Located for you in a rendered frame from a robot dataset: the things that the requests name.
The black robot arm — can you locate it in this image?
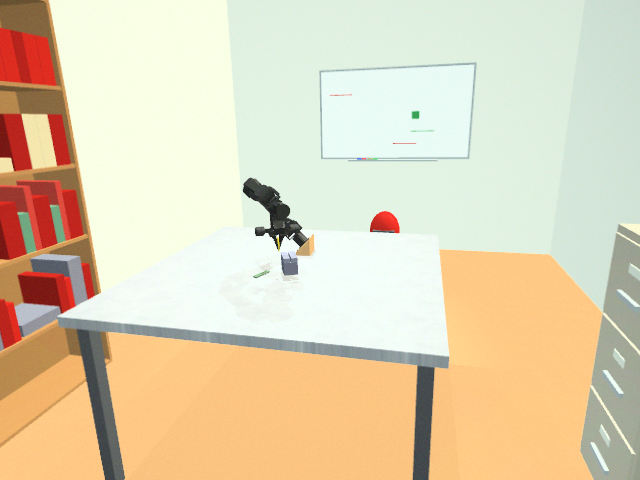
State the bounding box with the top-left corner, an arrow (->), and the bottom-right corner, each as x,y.
243,177 -> 309,249

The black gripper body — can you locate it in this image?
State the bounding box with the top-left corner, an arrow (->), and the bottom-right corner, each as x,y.
255,214 -> 300,236

